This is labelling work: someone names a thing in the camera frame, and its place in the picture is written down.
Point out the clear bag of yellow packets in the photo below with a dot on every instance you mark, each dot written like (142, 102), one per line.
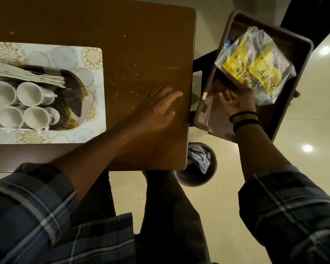
(261, 63)

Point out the round grey waste bin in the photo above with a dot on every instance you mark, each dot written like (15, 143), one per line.
(192, 177)

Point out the person's left hand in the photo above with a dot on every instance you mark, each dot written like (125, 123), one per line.
(154, 112)

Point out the person's right thumb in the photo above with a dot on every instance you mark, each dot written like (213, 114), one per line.
(223, 98)

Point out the person's left forearm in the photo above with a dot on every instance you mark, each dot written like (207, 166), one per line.
(99, 156)

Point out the dark tray stand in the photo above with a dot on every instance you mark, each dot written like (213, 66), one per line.
(206, 61)

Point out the dark patterned serving tray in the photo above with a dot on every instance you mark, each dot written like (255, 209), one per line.
(71, 103)

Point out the brown plastic tray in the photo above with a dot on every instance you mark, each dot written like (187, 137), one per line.
(288, 52)

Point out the person's right forearm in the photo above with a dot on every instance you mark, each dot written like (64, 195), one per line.
(258, 151)

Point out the white cup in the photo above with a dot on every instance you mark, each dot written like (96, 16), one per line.
(2, 93)
(9, 117)
(30, 93)
(37, 118)

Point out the dark furniture piece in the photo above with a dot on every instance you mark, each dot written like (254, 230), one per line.
(313, 16)

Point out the person's left thumb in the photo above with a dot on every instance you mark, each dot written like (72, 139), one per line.
(169, 115)

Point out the black wristband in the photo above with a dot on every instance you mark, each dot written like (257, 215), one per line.
(243, 114)
(246, 123)

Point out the crumpled white wrappers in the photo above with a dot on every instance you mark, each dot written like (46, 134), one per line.
(200, 160)

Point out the dark trousers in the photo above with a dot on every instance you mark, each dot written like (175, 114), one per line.
(167, 217)

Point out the white gold floral placemat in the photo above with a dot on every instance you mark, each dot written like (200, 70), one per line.
(95, 79)

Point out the bundle of pale stir sticks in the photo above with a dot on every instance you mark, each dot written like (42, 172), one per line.
(24, 75)

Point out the person's right hand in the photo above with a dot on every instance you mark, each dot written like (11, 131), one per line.
(242, 101)

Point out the red white sticker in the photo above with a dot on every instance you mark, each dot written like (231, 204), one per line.
(205, 96)

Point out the blue plaid shirt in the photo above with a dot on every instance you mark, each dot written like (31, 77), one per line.
(30, 211)

